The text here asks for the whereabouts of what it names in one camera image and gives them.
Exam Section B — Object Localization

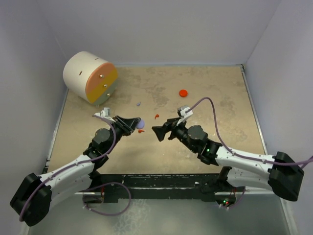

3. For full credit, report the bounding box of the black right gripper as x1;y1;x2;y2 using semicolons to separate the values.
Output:
152;117;198;154

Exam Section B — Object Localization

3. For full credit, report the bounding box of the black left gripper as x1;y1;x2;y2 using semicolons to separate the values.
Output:
105;116;139;154

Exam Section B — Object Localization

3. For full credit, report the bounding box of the purple earbud charging case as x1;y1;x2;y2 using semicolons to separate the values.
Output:
136;119;145;130

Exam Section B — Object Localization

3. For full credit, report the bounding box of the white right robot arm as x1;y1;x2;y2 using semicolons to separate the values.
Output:
152;118;304;202

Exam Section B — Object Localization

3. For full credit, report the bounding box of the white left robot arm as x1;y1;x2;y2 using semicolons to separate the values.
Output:
10;116;141;227

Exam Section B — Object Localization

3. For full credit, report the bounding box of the orange round cap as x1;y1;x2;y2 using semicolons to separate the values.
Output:
179;89;188;97

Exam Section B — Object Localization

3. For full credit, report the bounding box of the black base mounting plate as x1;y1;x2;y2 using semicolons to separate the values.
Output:
83;173;246;204

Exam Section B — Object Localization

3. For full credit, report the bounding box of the round white drawer cabinet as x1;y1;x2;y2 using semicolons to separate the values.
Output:
63;51;118;106

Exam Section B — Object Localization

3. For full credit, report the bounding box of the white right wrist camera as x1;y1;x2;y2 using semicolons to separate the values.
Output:
177;105;193;126

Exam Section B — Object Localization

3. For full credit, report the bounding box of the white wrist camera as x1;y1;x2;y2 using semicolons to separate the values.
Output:
177;105;193;126
92;107;115;122

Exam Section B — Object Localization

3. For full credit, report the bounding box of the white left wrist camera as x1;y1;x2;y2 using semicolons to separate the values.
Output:
92;107;115;122

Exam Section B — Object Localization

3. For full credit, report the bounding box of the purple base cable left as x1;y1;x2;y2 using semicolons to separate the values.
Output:
82;182;132;216

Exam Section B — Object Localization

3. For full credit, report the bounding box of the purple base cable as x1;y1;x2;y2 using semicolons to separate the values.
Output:
220;187;246;211
82;182;132;216

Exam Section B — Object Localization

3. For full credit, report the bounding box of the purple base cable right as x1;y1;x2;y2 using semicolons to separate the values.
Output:
220;187;246;211

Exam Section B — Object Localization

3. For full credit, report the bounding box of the aluminium rail right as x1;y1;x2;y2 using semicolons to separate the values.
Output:
215;172;291;204

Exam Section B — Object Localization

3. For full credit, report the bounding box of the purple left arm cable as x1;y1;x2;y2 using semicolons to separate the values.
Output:
19;114;116;222

